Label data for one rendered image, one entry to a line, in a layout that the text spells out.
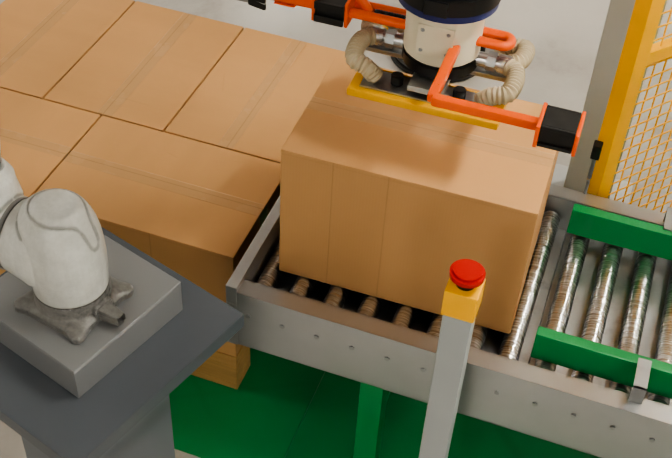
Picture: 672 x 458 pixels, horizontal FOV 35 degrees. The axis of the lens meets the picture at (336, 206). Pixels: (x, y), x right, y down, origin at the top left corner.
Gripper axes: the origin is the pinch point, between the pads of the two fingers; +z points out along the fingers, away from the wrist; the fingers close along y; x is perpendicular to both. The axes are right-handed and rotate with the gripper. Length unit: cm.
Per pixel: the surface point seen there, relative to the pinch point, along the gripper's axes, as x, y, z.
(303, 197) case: -35, -18, 42
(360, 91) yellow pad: -45.8, -13.3, 11.8
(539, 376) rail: -99, -31, 65
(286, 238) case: -31, -19, 57
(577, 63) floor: -80, 187, 125
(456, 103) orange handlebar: -69, -25, 0
